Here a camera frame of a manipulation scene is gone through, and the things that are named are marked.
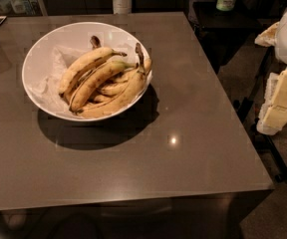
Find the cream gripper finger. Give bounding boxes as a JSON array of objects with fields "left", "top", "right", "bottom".
[{"left": 256, "top": 67, "right": 287, "bottom": 135}]

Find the black floor stand bar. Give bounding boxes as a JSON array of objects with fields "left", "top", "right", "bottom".
[{"left": 232, "top": 98, "right": 287, "bottom": 183}]

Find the white paper liner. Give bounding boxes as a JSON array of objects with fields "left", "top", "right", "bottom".
[{"left": 29, "top": 46, "right": 86, "bottom": 114}]

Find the small inner yellow banana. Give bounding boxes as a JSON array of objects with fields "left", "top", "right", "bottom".
[{"left": 98, "top": 82, "right": 127, "bottom": 96}]

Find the green can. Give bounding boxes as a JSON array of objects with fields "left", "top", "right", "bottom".
[{"left": 216, "top": 0, "right": 236, "bottom": 12}]

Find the white ceramic bowl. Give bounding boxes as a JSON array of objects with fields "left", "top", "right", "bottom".
[{"left": 22, "top": 22, "right": 150, "bottom": 121}]

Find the long bottom yellow banana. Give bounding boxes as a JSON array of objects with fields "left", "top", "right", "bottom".
[{"left": 77, "top": 43, "right": 151, "bottom": 119}]

